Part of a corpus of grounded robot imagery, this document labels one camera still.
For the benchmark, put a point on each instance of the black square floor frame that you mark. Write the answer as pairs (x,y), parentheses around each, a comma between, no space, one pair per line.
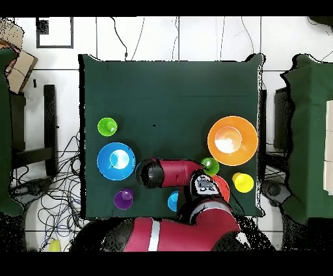
(54,46)

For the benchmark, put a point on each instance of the black stand frame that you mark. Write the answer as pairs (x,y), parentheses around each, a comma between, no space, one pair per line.
(262,130)
(50,117)

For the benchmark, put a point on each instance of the purple cup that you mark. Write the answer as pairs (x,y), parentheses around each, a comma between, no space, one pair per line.
(121,201)

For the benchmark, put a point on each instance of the red-orange bowl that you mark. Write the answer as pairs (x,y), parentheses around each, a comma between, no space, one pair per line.
(224,188)

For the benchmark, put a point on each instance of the grey black stand base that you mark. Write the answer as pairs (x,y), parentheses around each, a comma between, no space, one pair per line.
(274,190)
(33,187)

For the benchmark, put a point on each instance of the large blue bowl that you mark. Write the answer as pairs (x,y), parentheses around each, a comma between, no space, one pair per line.
(104,164)

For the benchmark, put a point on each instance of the ridged green cup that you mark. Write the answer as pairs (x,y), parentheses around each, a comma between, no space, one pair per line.
(104,126)

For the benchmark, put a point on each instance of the smooth green cup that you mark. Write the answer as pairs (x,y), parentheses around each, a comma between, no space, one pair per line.
(212,164)

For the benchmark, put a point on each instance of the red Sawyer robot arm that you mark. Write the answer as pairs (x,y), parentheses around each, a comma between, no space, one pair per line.
(171,171)

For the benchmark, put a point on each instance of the large yellow-orange bowl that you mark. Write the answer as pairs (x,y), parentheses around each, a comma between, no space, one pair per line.
(249,147)

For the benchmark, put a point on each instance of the yellow cup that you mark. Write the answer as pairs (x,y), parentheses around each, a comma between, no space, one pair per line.
(243,183)

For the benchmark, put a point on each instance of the green cloth side table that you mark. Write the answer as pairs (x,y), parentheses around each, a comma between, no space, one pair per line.
(309,130)
(4,130)

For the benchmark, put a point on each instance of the black equipment cabinet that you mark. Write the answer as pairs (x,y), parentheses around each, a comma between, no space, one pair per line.
(282,122)

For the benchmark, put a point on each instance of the dark green tablecloth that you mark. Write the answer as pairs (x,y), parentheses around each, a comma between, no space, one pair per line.
(169,99)

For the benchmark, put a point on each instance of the cardboard box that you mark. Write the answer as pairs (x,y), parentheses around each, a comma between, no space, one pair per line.
(19,70)

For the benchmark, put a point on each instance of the small yellow object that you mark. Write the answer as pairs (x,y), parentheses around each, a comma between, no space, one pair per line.
(54,246)

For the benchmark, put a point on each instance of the light blue cup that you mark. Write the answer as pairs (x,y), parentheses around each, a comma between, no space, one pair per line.
(172,201)

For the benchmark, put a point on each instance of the white boxes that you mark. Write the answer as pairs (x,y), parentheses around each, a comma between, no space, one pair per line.
(330,145)

